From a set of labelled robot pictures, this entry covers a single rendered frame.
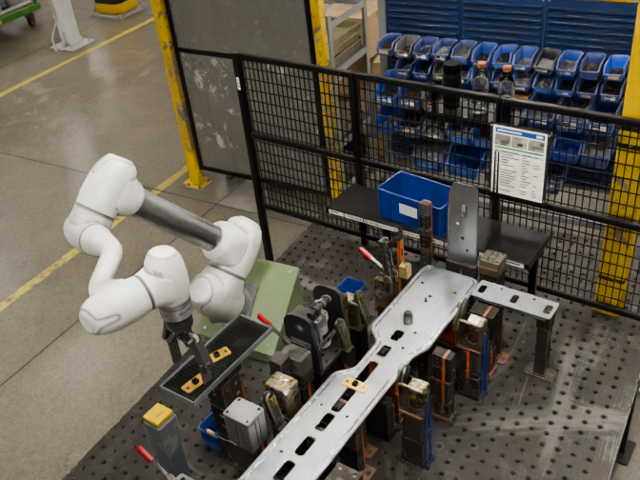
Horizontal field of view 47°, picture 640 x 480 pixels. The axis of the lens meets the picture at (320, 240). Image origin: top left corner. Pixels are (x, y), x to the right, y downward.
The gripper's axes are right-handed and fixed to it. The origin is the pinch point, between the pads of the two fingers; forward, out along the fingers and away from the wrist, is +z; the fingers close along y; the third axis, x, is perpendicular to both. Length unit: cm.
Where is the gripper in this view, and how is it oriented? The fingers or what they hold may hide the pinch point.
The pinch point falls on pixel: (191, 368)
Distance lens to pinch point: 219.6
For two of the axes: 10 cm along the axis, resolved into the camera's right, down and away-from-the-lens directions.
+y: 7.4, 3.2, -5.9
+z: 0.9, 8.2, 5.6
